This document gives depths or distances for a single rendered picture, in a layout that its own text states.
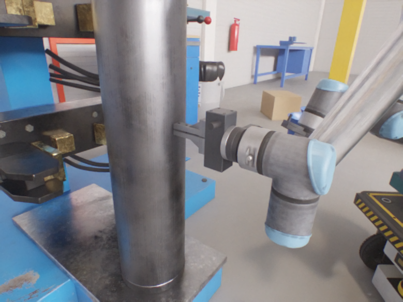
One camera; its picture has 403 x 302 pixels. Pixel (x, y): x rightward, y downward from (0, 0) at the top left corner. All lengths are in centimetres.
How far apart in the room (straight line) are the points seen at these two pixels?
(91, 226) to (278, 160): 92
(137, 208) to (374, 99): 59
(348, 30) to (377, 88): 244
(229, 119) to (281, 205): 20
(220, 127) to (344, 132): 25
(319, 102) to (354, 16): 217
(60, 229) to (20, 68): 69
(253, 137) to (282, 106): 293
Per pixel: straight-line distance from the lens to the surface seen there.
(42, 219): 136
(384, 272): 123
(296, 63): 756
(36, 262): 119
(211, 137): 56
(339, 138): 60
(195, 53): 276
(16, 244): 131
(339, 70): 302
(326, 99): 89
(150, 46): 59
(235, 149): 52
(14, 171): 89
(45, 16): 112
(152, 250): 81
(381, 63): 60
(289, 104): 346
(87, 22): 118
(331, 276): 131
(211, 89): 318
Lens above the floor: 88
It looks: 23 degrees down
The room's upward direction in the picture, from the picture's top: 2 degrees clockwise
